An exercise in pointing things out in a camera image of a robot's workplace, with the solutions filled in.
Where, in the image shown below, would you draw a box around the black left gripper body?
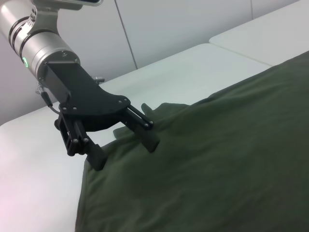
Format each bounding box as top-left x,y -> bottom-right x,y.
44,61 -> 131,133

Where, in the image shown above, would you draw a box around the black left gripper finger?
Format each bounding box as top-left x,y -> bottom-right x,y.
117,104 -> 161,154
54,113 -> 107,172

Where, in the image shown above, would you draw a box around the dark green shirt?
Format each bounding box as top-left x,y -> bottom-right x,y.
74,50 -> 309,232

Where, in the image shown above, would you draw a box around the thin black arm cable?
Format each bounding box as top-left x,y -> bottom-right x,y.
35,81 -> 62,115

